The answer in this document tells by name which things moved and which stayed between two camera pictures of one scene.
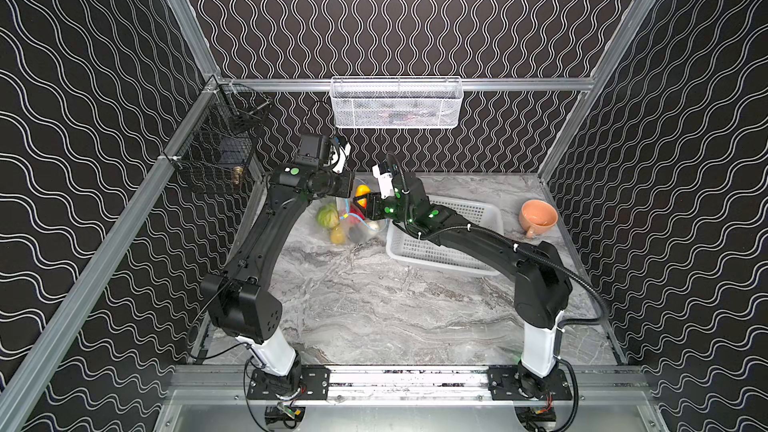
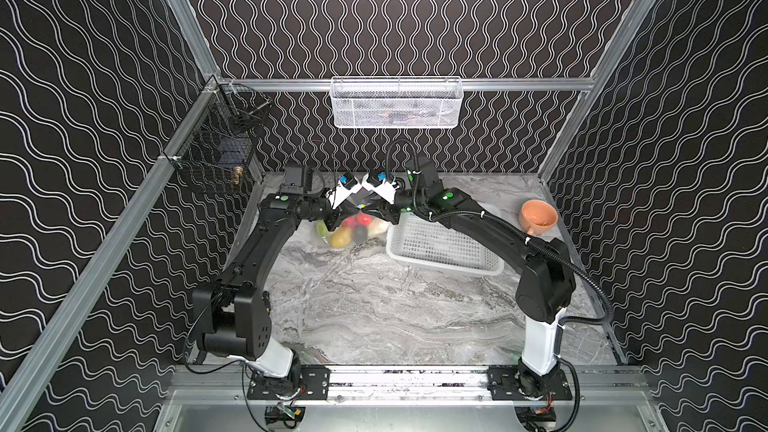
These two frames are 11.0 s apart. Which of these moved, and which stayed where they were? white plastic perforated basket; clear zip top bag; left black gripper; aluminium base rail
Moved: left black gripper
Stayed: aluminium base rail; white plastic perforated basket; clear zip top bag
